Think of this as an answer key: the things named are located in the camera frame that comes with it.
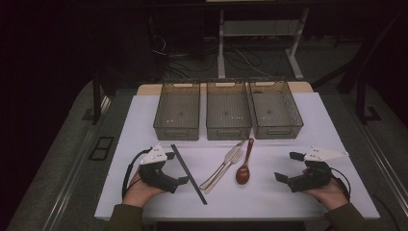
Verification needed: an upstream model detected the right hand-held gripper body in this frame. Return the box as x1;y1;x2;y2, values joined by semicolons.
287;146;349;193

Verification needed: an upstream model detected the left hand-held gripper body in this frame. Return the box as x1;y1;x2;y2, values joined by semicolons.
138;143;181;194

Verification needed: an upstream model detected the brown wooden spoon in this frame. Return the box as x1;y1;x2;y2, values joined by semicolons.
235;138;255;186

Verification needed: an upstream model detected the translucent grey plastic bin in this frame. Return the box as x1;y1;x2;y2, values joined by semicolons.
246;79;305;141
205;80;253;141
153;81;201;141

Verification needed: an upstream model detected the silver fork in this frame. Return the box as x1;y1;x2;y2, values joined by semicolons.
203;147;245;195

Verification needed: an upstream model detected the silver table knife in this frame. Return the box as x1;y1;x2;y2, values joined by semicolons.
198;140;246;191

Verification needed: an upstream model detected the person's left hand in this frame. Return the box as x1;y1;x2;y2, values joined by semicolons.
122;171;166;209

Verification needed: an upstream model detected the person's right hand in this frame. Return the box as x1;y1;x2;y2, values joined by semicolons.
301;177;349;212

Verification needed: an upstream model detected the white table cover sheet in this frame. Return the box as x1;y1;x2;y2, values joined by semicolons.
94;91;381;222

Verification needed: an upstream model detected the black metal stand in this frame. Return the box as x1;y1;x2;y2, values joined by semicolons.
355;78;383;125

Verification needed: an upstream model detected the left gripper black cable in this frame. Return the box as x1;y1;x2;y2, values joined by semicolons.
121;146;153;200

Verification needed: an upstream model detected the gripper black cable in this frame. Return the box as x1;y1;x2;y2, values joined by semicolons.
329;167;351;202
121;146;153;200

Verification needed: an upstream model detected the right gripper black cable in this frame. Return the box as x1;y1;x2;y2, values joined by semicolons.
329;167;351;202

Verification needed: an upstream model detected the black floor outlet frame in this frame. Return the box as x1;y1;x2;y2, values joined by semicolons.
89;136;115;162

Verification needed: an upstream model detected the metal floor rail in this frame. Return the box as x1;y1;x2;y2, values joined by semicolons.
344;94;408;208
41;95;113;231

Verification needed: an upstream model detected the tangle of black floor cables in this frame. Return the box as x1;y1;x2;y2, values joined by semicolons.
150;35;280;81

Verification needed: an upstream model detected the white floor cable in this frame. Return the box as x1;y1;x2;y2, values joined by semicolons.
231;47;274;78

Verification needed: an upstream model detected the white metal desk frame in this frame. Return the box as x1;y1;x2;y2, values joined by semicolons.
217;8;311;81

